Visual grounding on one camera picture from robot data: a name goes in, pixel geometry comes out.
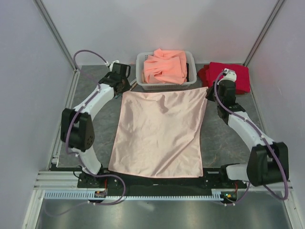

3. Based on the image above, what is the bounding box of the light pink satin napkin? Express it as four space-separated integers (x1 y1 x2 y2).
108 87 207 178

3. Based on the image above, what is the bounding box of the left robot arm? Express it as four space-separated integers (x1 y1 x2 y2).
61 62 131 187

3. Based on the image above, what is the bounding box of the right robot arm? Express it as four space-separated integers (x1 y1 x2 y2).
206 80 289 188

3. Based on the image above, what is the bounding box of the red folded cloth stack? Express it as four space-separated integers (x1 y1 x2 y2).
197 62 251 94

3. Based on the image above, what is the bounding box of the wooden utensil in basket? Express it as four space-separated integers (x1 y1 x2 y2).
141 70 146 83

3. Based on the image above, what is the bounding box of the white plastic basket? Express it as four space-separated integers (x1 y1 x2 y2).
135 51 197 91

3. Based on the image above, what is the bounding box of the dark item in basket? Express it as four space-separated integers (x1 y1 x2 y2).
186 63 190 82

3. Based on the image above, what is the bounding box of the salmon pink cloth pile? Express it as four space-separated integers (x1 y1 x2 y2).
143 49 187 85

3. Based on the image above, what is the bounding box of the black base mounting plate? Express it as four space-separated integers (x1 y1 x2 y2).
77 167 246 196

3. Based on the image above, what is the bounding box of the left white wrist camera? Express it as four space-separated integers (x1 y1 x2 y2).
108 60 120 68

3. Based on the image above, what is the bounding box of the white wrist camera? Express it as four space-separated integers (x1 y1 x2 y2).
222 68 237 82
108 60 120 68

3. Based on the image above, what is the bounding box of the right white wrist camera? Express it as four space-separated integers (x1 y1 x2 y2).
222 68 237 82

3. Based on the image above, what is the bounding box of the left aluminium frame post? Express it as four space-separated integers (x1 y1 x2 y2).
33 0 76 71

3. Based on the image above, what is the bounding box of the aluminium frame post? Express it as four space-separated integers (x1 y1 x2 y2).
243 0 286 67
33 0 76 71

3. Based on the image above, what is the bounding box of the right aluminium frame post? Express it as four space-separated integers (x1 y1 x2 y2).
243 0 286 67

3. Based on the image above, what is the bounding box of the white slotted cable duct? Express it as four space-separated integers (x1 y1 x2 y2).
44 190 224 201

